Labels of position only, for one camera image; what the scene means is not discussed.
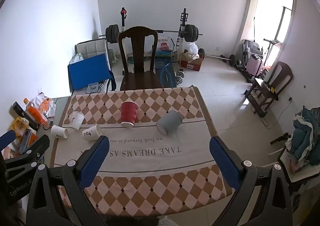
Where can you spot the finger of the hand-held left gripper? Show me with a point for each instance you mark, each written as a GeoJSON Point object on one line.
{"type": "Point", "coordinates": [6, 139]}
{"type": "Point", "coordinates": [41, 144]}

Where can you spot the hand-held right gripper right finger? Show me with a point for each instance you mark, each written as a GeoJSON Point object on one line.
{"type": "Point", "coordinates": [224, 162]}

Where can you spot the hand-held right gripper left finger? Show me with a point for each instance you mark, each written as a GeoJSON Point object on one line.
{"type": "Point", "coordinates": [94, 159]}

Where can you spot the white paper cup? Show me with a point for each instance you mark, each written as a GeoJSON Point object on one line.
{"type": "Point", "coordinates": [77, 119]}
{"type": "Point", "coordinates": [92, 132]}
{"type": "Point", "coordinates": [59, 132]}

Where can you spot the red ribbed paper cup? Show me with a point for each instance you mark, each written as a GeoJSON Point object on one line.
{"type": "Point", "coordinates": [129, 114]}

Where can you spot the grey cup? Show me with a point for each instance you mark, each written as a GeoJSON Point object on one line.
{"type": "Point", "coordinates": [170, 122]}

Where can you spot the yellow plastic bag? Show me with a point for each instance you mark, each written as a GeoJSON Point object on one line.
{"type": "Point", "coordinates": [20, 126]}

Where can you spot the long black box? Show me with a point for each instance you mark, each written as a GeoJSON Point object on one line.
{"type": "Point", "coordinates": [22, 114]}

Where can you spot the orange drink bottle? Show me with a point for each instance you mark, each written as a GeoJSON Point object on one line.
{"type": "Point", "coordinates": [35, 113]}

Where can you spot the orange snack packet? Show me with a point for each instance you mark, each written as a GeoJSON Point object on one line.
{"type": "Point", "coordinates": [45, 104]}

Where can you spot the checkered tablecloth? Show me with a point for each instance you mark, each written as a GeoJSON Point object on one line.
{"type": "Point", "coordinates": [150, 166]}

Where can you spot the black rod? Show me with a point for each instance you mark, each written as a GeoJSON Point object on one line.
{"type": "Point", "coordinates": [280, 139]}

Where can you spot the clear plastic box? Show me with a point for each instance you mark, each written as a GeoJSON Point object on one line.
{"type": "Point", "coordinates": [93, 88]}

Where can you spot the white stool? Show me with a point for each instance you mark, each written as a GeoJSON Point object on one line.
{"type": "Point", "coordinates": [300, 178]}

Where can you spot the pile of clothes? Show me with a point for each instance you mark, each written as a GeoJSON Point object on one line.
{"type": "Point", "coordinates": [303, 138]}

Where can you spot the blue folder box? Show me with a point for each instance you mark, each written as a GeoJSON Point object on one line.
{"type": "Point", "coordinates": [88, 71]}

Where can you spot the dark wooden chair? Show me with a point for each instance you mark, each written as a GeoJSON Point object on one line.
{"type": "Point", "coordinates": [137, 76]}
{"type": "Point", "coordinates": [281, 76]}

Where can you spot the chrome dumbbell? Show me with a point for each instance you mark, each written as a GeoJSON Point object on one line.
{"type": "Point", "coordinates": [180, 76]}

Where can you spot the pink suitcase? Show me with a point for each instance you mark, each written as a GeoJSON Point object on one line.
{"type": "Point", "coordinates": [254, 66]}

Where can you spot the cardboard box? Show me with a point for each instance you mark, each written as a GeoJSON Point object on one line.
{"type": "Point", "coordinates": [193, 64]}

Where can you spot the blue bench pad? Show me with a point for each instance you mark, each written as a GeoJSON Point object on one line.
{"type": "Point", "coordinates": [166, 76]}

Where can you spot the small barbell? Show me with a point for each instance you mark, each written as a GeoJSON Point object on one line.
{"type": "Point", "coordinates": [220, 58]}

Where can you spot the white water jug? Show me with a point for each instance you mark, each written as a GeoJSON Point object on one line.
{"type": "Point", "coordinates": [113, 56]}

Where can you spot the white padded chair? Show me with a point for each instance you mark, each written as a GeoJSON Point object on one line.
{"type": "Point", "coordinates": [91, 47]}

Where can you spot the white plastic bag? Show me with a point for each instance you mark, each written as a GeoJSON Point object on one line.
{"type": "Point", "coordinates": [191, 49]}

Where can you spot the folded metal rack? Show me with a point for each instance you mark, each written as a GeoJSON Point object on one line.
{"type": "Point", "coordinates": [250, 47]}

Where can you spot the red printed plastic bag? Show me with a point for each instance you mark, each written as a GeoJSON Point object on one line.
{"type": "Point", "coordinates": [165, 44]}

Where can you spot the barbell with black plates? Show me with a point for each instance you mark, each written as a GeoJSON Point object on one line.
{"type": "Point", "coordinates": [191, 33]}

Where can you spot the white weight bench rack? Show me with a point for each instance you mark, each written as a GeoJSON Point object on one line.
{"type": "Point", "coordinates": [183, 19]}

